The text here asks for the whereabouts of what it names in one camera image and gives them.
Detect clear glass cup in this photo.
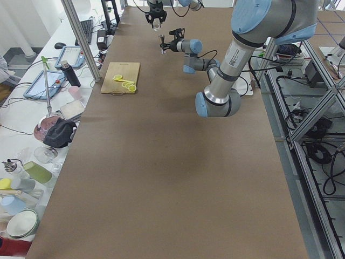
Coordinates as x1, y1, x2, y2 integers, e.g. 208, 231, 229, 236
152, 19, 161, 31

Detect teach pendant tablet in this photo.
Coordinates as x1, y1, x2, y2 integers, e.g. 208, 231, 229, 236
54, 46, 85, 70
23, 70, 65, 100

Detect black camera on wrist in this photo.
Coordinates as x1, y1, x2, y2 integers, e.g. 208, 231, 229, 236
169, 28, 185, 40

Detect aluminium frame post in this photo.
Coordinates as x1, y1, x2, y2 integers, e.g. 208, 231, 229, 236
61, 0, 101, 83

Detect light blue cup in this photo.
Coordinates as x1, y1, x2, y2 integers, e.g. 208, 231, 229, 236
1, 195, 26, 216

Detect black water bottle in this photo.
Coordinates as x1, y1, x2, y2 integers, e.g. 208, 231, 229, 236
61, 60, 81, 87

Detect pink cup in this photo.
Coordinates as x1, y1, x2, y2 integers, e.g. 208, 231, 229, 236
68, 86, 82, 100

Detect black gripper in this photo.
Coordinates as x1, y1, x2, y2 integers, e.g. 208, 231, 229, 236
145, 3, 167, 28
160, 40, 184, 54

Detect glass oil dispenser bottle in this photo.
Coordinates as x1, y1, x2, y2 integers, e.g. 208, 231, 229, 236
2, 159, 23, 174

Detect steel jigger measuring cup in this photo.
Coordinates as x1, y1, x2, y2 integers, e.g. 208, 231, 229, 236
158, 35, 165, 54

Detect green tall cup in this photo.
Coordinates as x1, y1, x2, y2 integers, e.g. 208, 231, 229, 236
23, 161, 52, 184

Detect wooden cutting board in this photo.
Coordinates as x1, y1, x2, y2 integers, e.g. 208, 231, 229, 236
100, 62, 140, 95

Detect lemon slice outer end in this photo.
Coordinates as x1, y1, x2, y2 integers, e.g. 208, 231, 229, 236
128, 85, 136, 92

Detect yellow plastic spoon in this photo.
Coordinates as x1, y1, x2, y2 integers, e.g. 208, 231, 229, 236
121, 76, 135, 84

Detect clear wine glass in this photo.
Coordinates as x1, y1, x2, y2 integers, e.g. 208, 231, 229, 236
33, 146, 63, 173

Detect dark grey cloth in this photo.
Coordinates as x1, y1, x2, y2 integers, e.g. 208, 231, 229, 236
43, 118, 77, 148

